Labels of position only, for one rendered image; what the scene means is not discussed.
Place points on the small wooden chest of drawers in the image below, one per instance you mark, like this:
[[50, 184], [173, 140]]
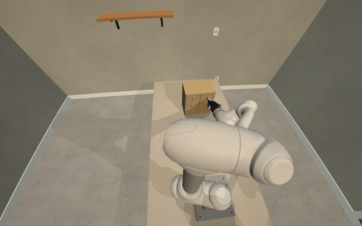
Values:
[[196, 87]]

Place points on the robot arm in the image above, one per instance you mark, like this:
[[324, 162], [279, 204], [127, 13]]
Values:
[[204, 147]]

